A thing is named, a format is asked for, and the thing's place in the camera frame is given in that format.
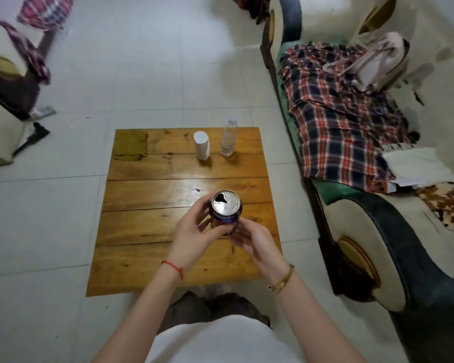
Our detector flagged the person's left hand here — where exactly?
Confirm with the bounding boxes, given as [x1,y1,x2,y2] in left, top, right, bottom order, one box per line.
[166,194,232,273]

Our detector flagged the person's right hand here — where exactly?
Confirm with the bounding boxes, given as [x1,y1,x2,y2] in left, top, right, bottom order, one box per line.
[229,216,290,281]

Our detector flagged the blue drink can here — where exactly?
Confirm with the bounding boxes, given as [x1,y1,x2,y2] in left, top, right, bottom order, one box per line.
[208,189,243,236]

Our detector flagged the person's left forearm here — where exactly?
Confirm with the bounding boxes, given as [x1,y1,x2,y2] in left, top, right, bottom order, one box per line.
[92,261,183,363]

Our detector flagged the person's right forearm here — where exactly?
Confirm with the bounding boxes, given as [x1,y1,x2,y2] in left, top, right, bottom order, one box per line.
[268,265,368,363]

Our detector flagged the wooden low table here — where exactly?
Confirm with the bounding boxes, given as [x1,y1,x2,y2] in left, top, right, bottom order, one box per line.
[86,127,281,297]

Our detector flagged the person's grey trousers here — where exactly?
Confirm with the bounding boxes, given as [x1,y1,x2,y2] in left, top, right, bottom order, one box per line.
[158,292,272,335]

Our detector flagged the white paper cup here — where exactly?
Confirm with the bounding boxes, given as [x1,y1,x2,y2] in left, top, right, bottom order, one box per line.
[193,131,210,161]

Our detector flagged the clear plastic water bottle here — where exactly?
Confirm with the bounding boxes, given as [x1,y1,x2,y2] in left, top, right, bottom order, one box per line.
[220,116,238,158]

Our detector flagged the person's white shirt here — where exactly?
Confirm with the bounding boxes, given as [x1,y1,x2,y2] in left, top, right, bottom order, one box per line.
[146,315,302,363]

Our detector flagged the plaid blanket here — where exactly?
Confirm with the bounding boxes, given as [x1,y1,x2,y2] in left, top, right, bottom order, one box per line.
[279,42,420,194]

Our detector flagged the cream and blue sofa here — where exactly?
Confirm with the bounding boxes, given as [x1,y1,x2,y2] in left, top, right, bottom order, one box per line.
[260,0,454,363]

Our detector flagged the white folded cloth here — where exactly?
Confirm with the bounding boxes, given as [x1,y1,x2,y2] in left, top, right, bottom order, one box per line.
[380,144,454,188]

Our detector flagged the brown patterned cushion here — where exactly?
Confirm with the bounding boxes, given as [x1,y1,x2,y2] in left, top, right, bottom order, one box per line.
[415,181,454,228]

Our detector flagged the pink backpack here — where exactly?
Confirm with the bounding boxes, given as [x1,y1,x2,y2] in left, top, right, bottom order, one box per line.
[323,32,411,93]

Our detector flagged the black object on floor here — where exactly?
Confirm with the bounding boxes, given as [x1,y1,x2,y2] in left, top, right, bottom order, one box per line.
[13,122,50,158]

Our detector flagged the cream armchair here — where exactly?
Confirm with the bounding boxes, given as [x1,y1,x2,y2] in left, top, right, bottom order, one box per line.
[0,19,57,167]

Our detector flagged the plaid cloth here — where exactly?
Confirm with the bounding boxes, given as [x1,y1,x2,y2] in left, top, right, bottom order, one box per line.
[0,19,52,86]

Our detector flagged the plaid hanging garment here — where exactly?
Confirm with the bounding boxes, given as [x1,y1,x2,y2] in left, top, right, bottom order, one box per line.
[17,0,76,31]

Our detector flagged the red string bracelet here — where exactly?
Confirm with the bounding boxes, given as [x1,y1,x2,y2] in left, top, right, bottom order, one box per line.
[161,260,184,280]

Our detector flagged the gold bangle bracelet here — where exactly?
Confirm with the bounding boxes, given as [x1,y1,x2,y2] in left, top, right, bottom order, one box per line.
[268,264,296,294]

